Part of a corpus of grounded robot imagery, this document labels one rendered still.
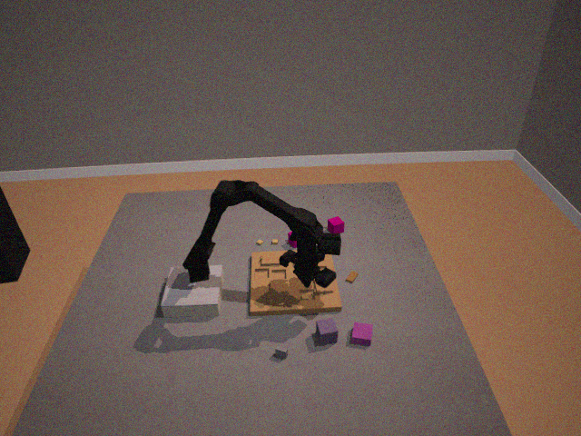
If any tan wooden puzzle board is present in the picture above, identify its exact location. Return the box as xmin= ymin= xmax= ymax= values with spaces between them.
xmin=250 ymin=251 xmax=342 ymax=316

